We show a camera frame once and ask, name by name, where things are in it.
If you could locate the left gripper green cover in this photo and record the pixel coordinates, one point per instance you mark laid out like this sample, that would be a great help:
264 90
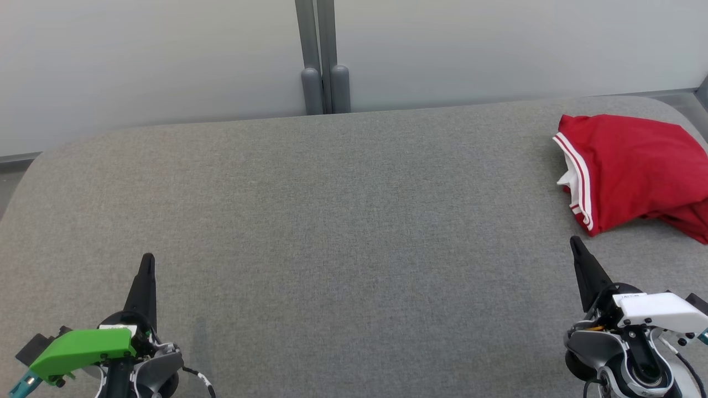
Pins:
77 348

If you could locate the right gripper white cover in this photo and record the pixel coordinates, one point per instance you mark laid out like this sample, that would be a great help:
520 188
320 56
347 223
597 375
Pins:
658 309

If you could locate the red white basketball jersey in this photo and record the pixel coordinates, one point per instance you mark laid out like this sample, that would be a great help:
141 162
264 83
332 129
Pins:
636 166

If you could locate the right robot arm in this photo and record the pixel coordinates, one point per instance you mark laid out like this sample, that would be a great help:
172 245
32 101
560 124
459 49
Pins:
586 345

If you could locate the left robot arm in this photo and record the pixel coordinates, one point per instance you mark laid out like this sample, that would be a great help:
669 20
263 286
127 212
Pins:
160 365

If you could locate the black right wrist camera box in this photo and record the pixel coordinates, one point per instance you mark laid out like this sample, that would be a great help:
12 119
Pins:
698 304

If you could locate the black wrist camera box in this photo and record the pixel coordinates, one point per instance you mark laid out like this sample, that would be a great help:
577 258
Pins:
33 348
698 304

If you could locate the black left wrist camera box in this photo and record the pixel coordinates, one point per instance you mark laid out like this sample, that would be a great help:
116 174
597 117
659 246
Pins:
33 348

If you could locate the teal right camera connector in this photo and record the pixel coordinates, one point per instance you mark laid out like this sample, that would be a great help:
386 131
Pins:
704 336

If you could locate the teal camera connector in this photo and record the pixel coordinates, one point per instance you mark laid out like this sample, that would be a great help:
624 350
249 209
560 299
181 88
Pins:
704 336
21 386

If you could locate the teal left camera connector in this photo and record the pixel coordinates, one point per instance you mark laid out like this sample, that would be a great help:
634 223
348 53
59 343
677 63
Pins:
21 386

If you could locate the grey metal partition post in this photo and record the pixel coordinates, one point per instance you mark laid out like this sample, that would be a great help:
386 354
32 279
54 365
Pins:
337 83
308 55

